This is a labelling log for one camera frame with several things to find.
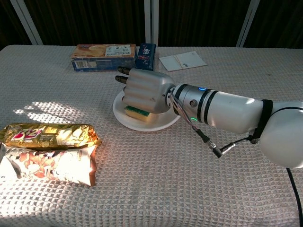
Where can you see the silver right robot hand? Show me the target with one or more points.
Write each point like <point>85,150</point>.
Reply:
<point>148,93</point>

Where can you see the yellow green sponge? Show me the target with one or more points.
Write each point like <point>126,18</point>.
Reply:
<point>137,113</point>

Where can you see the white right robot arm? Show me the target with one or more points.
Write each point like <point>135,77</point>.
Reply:
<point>236,111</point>

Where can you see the white plastic plate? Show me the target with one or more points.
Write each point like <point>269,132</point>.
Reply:
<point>142,123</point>

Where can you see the dark blue small box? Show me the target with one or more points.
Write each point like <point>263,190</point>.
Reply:
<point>145,58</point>

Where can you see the white paper card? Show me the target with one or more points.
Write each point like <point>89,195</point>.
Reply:
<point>182,61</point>

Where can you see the orange blue cracker box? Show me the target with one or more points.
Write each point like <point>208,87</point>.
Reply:
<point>104,58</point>

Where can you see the beige waffle tablecloth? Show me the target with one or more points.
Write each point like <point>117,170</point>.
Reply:
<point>151,177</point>

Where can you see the gold biscuit packet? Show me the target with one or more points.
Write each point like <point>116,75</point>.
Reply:
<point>47,136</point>

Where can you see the white brown snack bag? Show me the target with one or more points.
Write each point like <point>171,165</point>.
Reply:
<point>52,165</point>

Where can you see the white frame post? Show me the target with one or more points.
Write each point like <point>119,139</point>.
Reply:
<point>151,21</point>
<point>26,21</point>
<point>246,22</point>

